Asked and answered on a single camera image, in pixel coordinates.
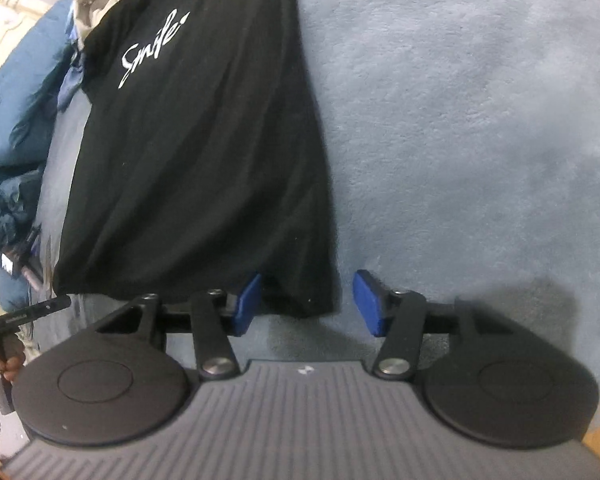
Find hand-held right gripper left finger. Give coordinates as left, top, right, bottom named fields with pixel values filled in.
left=94, top=273, right=264, bottom=381

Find cream carved headboard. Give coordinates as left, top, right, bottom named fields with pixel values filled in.
left=0, top=0, right=56, bottom=92

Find dark object with white tag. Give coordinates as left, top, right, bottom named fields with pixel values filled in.
left=0, top=224, right=48, bottom=292

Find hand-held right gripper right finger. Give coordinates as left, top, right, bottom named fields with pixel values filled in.
left=352, top=269, right=519, bottom=381

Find teal duvet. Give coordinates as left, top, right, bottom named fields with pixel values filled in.
left=0, top=0, right=77, bottom=313

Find black t-shirt with white print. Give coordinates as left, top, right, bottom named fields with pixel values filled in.
left=52, top=0, right=341, bottom=319

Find person's left hand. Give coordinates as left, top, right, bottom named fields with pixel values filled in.
left=0, top=352, right=27, bottom=401

